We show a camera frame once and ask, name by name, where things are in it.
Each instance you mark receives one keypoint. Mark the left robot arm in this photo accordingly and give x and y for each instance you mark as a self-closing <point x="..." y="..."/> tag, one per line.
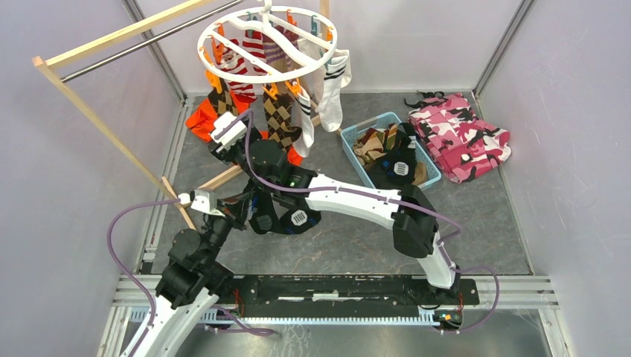
<point x="188" y="285"/>

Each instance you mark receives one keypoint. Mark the metal hanging rod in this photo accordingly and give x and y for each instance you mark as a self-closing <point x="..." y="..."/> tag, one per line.
<point x="148" y="42"/>

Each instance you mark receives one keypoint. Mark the white round clip hanger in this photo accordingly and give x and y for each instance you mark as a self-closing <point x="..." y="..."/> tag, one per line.
<point x="296" y="42"/>

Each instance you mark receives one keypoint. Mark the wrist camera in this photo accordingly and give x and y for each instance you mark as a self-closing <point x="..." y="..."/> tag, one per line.
<point x="197" y="199"/>
<point x="228" y="130"/>

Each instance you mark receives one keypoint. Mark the black grey sock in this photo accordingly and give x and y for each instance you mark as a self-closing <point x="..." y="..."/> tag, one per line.
<point x="399" y="166"/>
<point x="264" y="218"/>

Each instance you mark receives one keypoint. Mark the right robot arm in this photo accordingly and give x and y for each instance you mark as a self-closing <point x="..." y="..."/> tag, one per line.
<point x="283" y="198"/>

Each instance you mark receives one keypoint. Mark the pink camouflage trousers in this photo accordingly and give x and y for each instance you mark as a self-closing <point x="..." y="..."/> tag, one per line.
<point x="462" y="145"/>

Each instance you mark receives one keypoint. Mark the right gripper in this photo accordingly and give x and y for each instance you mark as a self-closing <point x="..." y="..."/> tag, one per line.
<point x="225" y="152"/>

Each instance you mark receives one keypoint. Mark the light blue laundry basket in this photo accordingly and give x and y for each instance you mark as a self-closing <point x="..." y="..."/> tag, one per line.
<point x="369" y="140"/>

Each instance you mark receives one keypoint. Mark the wooden drying rack frame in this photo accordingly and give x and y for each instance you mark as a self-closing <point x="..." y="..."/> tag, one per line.
<point x="80" y="178"/>

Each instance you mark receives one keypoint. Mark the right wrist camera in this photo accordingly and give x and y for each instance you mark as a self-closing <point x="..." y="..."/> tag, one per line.
<point x="228" y="130"/>

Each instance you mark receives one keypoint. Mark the red white striped sock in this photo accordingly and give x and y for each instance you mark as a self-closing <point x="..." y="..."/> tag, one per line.
<point x="234" y="63"/>

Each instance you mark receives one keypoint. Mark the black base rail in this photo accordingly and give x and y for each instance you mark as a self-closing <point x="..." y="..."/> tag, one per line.
<point x="344" y="300"/>

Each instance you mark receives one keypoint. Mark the brown argyle sock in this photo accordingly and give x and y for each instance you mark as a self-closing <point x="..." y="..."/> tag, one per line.
<point x="221" y="100"/>
<point x="278" y="115"/>

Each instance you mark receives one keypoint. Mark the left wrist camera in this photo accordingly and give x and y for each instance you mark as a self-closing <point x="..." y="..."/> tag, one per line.
<point x="197" y="199"/>

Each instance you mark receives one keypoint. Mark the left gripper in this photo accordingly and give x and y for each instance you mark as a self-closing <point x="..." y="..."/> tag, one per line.
<point x="241" y="207"/>

